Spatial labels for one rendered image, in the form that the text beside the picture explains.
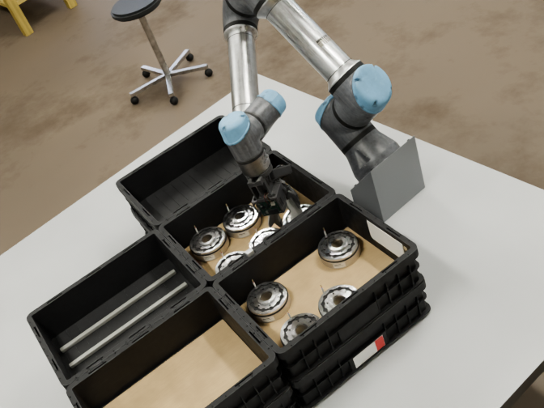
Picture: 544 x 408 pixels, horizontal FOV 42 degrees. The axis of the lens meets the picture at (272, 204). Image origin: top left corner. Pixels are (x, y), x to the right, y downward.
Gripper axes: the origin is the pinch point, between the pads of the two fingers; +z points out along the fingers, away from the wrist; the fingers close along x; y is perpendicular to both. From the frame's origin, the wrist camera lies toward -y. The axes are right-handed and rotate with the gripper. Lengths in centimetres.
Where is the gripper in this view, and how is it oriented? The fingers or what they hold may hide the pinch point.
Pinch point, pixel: (290, 220)
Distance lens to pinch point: 187.9
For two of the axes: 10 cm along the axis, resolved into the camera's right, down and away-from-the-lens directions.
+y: -2.0, 6.6, -7.2
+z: 4.0, 7.3, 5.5
